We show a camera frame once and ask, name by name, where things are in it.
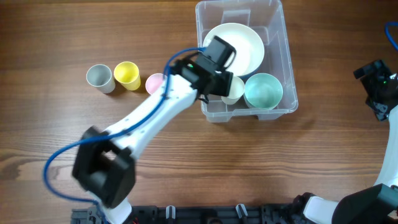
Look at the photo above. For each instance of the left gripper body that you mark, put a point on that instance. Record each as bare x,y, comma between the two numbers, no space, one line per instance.
223,82

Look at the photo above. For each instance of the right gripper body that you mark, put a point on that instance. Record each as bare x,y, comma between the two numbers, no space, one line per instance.
375,84

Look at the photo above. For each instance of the cream cup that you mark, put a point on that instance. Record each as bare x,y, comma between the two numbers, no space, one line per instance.
236,91

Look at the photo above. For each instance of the cream bowl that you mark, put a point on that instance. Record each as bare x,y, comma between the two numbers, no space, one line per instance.
248,44

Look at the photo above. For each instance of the mint green bowl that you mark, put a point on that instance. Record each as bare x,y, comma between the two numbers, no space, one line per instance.
263,91

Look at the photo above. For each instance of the clear plastic storage container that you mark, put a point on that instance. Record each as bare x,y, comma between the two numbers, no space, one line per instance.
266,18

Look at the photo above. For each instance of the yellow cup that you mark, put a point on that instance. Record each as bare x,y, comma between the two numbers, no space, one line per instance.
127,74

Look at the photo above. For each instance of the grey cup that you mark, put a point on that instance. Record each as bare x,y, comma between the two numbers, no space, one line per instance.
101,77

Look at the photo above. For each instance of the dark blue bowl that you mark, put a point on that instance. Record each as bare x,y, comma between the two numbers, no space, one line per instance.
248,75

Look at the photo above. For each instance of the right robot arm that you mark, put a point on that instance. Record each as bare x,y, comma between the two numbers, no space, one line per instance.
374,204

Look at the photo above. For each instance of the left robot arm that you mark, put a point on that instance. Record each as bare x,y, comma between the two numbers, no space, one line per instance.
105,165

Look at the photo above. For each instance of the pink cup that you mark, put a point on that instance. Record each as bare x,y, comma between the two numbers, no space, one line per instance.
154,82

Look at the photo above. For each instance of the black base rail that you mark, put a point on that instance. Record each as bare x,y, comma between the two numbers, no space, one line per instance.
265,214

